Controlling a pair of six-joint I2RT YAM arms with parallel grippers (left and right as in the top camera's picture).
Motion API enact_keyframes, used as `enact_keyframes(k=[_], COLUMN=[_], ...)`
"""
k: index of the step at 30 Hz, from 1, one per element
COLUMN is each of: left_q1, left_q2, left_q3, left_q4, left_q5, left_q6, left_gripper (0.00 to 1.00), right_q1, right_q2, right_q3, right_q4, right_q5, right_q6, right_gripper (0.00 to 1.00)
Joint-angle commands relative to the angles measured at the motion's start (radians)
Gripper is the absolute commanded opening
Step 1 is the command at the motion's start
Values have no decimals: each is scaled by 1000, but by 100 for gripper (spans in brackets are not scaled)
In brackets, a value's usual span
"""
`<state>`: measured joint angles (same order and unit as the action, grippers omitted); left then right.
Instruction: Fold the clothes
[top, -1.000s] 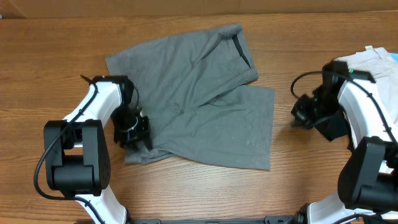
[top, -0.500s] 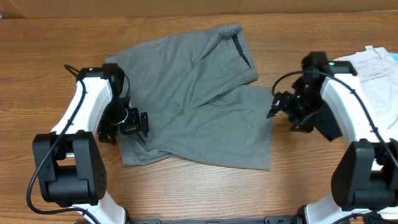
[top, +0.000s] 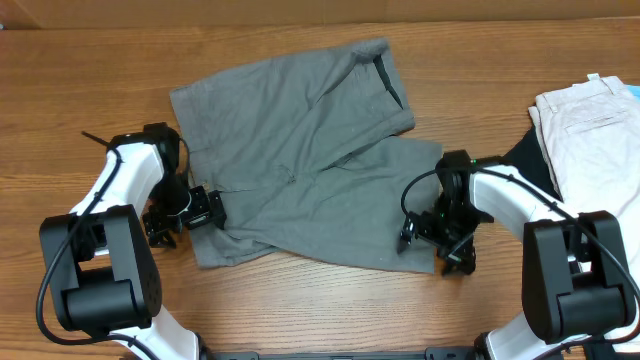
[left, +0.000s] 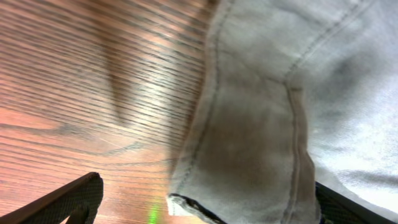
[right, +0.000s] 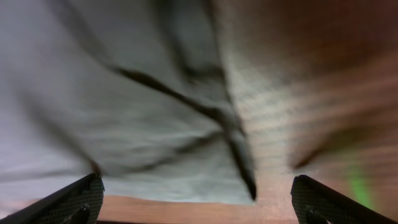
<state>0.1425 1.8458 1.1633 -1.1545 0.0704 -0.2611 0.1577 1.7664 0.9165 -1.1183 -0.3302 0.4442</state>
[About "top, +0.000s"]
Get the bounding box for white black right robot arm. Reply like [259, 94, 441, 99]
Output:
[398, 150, 639, 360]

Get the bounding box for grey shorts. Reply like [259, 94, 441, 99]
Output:
[170, 38, 443, 273]

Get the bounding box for light blue cloth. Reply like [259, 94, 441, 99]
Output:
[627, 85, 640, 99]

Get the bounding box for black folded garment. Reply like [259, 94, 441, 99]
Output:
[504, 127, 619, 360]

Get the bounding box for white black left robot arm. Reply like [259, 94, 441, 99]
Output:
[35, 123, 227, 359]

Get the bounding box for light beige folded shorts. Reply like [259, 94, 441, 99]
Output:
[527, 72, 640, 341]

